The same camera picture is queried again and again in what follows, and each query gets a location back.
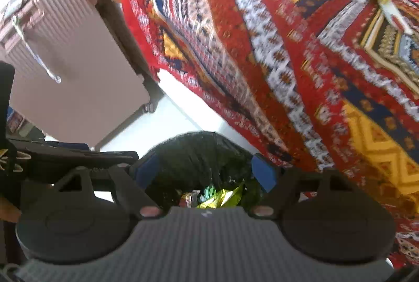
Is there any black trash bin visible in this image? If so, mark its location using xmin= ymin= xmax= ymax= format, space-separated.
xmin=142 ymin=132 xmax=264 ymax=211

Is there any large gold foil wrapper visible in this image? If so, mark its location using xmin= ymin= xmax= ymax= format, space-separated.
xmin=197 ymin=185 xmax=243 ymax=209

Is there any red patterned tablecloth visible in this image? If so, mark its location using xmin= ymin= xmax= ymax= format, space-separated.
xmin=121 ymin=0 xmax=418 ymax=265

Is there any pink ribbed suitcase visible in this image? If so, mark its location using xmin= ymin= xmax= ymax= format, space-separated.
xmin=1 ymin=0 xmax=156 ymax=146

